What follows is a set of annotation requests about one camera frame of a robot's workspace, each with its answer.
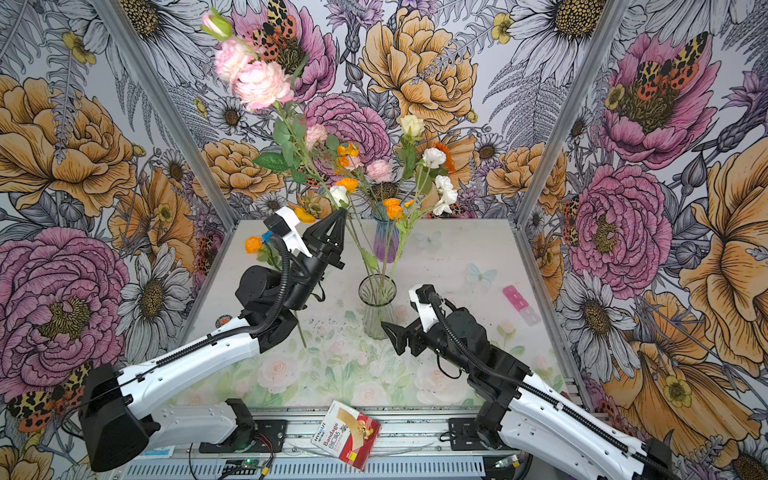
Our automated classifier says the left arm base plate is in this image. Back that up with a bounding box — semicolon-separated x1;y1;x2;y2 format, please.
198;419;287;454

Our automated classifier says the white blue surgical packet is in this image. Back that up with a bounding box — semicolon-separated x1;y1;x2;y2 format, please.
139;445;175;459

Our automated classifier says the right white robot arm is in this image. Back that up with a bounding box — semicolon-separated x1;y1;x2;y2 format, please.
382;284;677;479

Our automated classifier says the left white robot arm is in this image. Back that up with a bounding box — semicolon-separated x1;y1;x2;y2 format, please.
77;207;347;473

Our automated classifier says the orange yellow ranunculus bunch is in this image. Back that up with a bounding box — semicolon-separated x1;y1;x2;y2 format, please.
330;177;417;306

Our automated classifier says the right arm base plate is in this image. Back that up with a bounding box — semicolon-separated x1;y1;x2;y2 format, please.
441;417;486;451

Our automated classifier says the single white bud stem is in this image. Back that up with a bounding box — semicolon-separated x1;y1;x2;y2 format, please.
330;185;378;275

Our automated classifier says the green circuit board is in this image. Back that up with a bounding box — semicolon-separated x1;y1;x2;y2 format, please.
219;459;273;480

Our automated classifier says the red white bandage box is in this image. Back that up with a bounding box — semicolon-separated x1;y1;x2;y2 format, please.
310;400;381;471

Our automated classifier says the aluminium frame post right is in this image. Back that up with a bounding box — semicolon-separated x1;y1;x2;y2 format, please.
515;0;630;229

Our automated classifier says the pink carnation pair stem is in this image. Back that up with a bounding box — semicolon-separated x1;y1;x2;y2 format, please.
349;160;397;204

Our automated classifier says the yellow poppy flower stem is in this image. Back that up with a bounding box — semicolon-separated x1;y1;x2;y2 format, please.
286;142;364;224

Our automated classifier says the clear glass vase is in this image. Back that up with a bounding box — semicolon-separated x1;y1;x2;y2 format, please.
358;274;397;340

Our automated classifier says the purple blue glass vase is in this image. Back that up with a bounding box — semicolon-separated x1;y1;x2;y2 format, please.
373;208;400;264

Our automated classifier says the orange gerbera flower stem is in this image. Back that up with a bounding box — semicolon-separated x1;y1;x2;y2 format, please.
433;142;456;174

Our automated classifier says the aluminium frame post left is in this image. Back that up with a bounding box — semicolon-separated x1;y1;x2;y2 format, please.
94;1;238;232

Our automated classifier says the cream white rose stem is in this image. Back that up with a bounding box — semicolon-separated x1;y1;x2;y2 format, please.
395;114;428;200

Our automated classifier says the aluminium frame post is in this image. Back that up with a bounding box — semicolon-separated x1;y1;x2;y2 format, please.
515;0;630;229
94;1;238;232

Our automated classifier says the small round orange sticker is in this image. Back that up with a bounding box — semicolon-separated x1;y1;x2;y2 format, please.
215;315;232;328

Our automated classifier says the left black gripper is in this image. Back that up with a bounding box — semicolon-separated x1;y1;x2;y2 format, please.
285;205;351;308

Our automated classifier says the pink peony orange bunch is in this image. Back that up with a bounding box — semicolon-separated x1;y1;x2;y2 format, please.
200;7;382;349

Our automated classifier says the pink rose flower stem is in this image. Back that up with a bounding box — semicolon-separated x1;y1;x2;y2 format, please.
299;124;374;209

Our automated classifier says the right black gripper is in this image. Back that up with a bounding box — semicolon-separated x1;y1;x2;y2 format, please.
381;303;474;374

